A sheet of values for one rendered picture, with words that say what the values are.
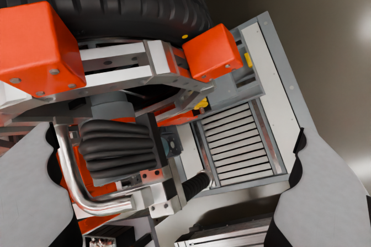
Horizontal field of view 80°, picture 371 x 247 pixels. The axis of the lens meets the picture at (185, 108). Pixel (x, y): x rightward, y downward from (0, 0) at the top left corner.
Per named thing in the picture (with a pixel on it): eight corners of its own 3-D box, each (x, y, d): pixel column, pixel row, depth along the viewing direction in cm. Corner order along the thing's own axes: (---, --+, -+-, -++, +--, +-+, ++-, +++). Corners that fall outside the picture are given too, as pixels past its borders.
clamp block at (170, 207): (174, 156, 42) (158, 161, 38) (188, 204, 41) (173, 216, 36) (153, 162, 44) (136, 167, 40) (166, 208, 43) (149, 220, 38)
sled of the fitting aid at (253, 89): (242, 32, 119) (237, 25, 110) (266, 95, 113) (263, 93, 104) (167, 70, 140) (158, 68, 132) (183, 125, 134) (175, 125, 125)
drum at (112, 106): (139, 91, 62) (99, 85, 49) (160, 167, 58) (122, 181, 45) (105, 108, 68) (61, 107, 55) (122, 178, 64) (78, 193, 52)
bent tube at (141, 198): (125, 88, 38) (67, 79, 29) (155, 203, 35) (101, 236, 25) (63, 120, 46) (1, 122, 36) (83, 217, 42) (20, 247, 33)
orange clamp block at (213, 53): (195, 52, 50) (232, 33, 46) (206, 85, 49) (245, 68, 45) (180, 44, 44) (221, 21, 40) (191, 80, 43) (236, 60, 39)
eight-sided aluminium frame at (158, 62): (228, 74, 71) (72, -11, 23) (235, 93, 70) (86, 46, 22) (110, 125, 94) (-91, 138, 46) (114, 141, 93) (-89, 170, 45)
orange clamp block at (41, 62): (77, 39, 33) (47, -3, 24) (89, 89, 32) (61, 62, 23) (27, 50, 32) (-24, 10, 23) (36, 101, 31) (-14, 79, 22)
